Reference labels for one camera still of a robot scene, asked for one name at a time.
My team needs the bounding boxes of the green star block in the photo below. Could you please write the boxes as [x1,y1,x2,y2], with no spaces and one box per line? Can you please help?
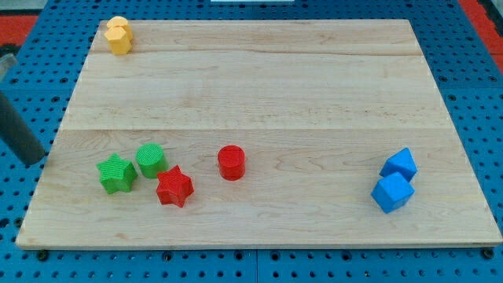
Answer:
[97,153,138,194]

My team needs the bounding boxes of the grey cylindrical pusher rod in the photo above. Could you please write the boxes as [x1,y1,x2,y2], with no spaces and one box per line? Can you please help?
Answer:
[1,94,45,165]

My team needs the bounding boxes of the red star block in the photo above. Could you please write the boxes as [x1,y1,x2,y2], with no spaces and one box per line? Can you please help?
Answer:
[156,165,194,208]

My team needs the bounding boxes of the wooden board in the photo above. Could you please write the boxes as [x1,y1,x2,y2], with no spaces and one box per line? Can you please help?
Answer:
[16,20,502,251]

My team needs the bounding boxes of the blue triangle block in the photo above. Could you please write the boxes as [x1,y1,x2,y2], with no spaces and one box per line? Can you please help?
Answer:
[380,148,418,182]

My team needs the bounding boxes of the yellow hexagon block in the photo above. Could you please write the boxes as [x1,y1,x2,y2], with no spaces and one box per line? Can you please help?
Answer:
[105,27,131,55]

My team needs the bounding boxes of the green circle block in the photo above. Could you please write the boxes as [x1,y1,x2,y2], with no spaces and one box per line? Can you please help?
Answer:
[136,143,168,178]

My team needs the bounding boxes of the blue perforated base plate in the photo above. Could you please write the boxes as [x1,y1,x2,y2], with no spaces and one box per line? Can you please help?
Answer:
[1,1,502,282]

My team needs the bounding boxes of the blue cube block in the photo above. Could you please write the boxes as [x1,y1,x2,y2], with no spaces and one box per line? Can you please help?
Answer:
[370,172,415,214]

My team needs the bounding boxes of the red circle block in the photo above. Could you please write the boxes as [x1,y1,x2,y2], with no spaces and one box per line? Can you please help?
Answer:
[217,145,245,181]

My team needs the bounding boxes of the yellow heart block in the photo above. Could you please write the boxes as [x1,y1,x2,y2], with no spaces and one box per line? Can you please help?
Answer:
[106,16,134,41]

